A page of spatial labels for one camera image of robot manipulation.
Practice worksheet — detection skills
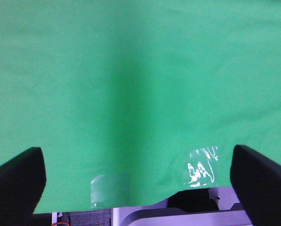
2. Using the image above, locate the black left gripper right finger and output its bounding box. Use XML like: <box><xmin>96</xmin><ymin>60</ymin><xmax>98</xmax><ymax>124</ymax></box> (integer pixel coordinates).
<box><xmin>230</xmin><ymin>145</ymin><xmax>281</xmax><ymax>226</ymax></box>

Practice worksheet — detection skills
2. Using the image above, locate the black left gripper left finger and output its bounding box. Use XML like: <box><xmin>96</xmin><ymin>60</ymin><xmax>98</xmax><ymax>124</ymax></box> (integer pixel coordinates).
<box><xmin>0</xmin><ymin>147</ymin><xmax>47</xmax><ymax>226</ymax></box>

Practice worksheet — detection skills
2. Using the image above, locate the grey robot base mount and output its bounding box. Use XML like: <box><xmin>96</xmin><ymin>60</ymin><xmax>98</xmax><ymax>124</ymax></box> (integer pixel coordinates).
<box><xmin>111</xmin><ymin>187</ymin><xmax>252</xmax><ymax>226</ymax></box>

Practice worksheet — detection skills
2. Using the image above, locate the clear plastic film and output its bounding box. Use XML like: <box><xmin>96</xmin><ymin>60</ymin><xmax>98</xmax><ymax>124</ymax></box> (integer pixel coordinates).
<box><xmin>183</xmin><ymin>146</ymin><xmax>219</xmax><ymax>189</ymax></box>

